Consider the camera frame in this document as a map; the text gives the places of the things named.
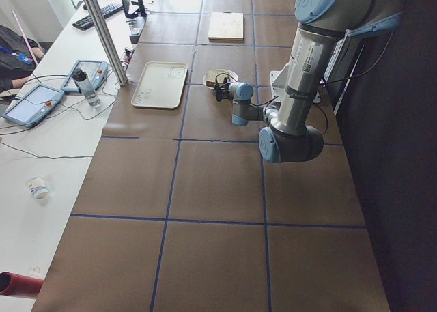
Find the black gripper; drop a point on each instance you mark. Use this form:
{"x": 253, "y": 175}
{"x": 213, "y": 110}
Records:
{"x": 222, "y": 89}

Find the white round plate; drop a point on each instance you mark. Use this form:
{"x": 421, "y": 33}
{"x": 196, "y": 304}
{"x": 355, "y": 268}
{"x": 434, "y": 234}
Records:
{"x": 233, "y": 76}

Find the bread slice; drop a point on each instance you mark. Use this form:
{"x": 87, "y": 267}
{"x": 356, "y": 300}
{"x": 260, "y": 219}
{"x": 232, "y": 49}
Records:
{"x": 214, "y": 76}

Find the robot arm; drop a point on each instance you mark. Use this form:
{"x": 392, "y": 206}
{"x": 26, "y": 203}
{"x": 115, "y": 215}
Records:
{"x": 321, "y": 24}

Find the bamboo cutting board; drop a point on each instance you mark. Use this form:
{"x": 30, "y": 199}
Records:
{"x": 227, "y": 26}

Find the cream bear tray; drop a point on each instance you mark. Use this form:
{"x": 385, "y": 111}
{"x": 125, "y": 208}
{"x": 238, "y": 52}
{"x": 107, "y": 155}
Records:
{"x": 160, "y": 85}

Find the orange black connector block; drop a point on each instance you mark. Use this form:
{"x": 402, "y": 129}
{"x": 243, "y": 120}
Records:
{"x": 126, "y": 56}

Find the black monitor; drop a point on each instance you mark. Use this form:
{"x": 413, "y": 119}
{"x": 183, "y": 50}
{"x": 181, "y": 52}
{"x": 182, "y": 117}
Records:
{"x": 134, "y": 8}

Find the clear water bottle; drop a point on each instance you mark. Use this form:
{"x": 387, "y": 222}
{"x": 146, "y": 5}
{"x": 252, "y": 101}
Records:
{"x": 85, "y": 86}

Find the near blue teach pendant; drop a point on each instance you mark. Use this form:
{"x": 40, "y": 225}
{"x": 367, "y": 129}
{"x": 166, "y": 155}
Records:
{"x": 34, "y": 106}

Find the seated person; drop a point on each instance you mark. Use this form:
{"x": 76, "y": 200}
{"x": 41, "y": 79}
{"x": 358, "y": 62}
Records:
{"x": 17, "y": 63}

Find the paper cup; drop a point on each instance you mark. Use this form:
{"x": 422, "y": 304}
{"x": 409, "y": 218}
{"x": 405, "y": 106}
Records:
{"x": 38, "y": 188}

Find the red cylinder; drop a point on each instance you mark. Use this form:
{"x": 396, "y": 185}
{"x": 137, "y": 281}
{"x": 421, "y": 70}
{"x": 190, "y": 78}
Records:
{"x": 19, "y": 285}

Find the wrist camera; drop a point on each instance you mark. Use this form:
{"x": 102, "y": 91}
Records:
{"x": 221, "y": 93}

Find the white camera mast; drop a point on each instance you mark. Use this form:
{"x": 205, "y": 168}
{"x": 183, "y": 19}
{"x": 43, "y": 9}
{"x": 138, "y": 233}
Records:
{"x": 278, "y": 81}

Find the aluminium frame post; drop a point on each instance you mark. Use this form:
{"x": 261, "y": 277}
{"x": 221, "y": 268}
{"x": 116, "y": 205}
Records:
{"x": 106, "y": 40}

